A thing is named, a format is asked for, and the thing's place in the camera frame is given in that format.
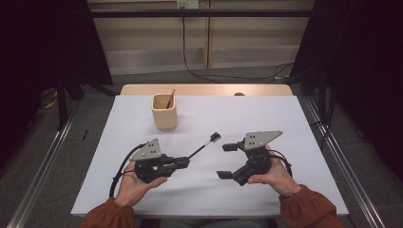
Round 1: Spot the beige square cup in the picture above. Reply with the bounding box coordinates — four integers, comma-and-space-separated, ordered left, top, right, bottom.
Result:
151, 93, 179, 130

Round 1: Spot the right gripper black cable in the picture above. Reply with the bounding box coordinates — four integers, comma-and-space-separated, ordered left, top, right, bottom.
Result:
269, 149, 294, 179

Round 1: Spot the yellow cable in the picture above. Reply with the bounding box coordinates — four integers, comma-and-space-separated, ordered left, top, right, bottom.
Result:
44, 89, 60, 110

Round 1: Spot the black curtain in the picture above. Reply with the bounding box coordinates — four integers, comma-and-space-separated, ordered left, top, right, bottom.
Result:
0, 0, 113, 172
289, 0, 403, 174

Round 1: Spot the white wall socket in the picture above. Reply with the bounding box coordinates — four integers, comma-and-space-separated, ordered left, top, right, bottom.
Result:
176, 0, 200, 10

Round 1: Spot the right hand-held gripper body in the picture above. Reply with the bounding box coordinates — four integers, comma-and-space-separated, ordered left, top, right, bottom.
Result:
232, 129, 284, 187

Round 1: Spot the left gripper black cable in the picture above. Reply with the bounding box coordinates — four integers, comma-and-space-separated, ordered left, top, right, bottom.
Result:
108, 142, 148, 199

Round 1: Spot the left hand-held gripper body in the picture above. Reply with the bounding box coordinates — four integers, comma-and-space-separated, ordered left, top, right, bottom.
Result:
128, 138, 179, 184

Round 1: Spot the white board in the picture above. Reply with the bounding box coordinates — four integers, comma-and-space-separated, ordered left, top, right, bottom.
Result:
69, 94, 350, 219

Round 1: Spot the aluminium rail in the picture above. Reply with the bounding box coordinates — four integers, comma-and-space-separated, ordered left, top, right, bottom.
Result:
303, 96, 386, 228
6, 104, 80, 228

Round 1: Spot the wooden table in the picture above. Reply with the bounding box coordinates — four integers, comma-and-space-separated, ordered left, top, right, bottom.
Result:
119, 84, 294, 97

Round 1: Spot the person's right hand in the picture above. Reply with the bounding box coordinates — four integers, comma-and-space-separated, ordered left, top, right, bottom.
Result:
247, 144, 302, 199

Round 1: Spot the black wall cable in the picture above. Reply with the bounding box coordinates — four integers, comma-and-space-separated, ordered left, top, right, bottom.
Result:
181, 6, 296, 84

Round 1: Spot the black brush with orange tip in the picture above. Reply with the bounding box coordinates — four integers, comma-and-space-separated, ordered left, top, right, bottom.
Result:
165, 88, 177, 110

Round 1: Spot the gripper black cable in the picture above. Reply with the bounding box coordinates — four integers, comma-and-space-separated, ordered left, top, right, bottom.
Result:
108, 142, 148, 199
269, 149, 294, 179

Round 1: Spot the black brush with square head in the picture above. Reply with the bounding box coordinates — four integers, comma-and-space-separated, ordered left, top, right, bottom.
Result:
187, 131, 222, 160

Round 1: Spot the black metal stand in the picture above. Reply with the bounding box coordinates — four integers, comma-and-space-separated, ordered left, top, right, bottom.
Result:
55, 72, 69, 131

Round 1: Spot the person's left hand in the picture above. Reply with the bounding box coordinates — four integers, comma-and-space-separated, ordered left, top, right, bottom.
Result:
113, 161, 168, 208

